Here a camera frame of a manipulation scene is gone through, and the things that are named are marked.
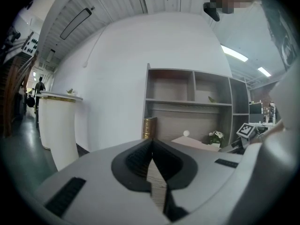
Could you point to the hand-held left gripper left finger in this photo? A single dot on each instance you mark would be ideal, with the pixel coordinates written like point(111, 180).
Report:
point(100, 172)

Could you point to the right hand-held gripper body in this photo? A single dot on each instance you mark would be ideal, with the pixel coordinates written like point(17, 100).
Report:
point(245, 131)

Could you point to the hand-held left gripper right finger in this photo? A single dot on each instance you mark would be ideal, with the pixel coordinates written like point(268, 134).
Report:
point(206, 172)

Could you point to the beige object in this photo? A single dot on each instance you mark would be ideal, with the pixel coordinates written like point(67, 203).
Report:
point(194, 143)

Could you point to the grey wooden shelf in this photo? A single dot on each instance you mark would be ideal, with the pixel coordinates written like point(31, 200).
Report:
point(187, 116)

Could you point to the person's right forearm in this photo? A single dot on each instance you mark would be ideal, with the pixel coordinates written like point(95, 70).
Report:
point(273, 131)

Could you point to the black computer monitor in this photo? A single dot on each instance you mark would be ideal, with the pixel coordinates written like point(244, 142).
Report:
point(255, 109)

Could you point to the white flower potted plant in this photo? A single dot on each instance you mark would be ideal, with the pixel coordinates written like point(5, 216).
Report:
point(216, 137)

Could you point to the small white ball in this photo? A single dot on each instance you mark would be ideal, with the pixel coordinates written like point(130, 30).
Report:
point(186, 132)

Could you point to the green leaf ornament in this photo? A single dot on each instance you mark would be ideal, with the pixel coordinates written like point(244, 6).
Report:
point(212, 99)

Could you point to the white round counter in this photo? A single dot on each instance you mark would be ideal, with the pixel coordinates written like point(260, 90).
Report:
point(59, 130)

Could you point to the bright ceiling light strip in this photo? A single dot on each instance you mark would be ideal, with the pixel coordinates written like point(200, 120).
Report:
point(264, 71)
point(234, 53)

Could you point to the brown gold book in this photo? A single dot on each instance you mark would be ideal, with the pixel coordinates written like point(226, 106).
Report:
point(148, 128)

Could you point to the small plant on counter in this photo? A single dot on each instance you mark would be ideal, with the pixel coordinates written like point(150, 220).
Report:
point(70, 91)

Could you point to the person's white printed shirt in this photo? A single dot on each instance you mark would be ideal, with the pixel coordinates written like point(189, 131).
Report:
point(281, 43)

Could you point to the brown wooden staircase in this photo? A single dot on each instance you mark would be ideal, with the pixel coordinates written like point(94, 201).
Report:
point(16, 95)

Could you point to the white sign with black dots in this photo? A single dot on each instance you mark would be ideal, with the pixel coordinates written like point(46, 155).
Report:
point(30, 43)

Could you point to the long dark ceiling lamp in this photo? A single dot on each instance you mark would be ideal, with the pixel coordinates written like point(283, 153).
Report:
point(76, 23)

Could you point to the black head-worn camera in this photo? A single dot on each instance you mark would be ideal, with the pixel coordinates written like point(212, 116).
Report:
point(212, 10)

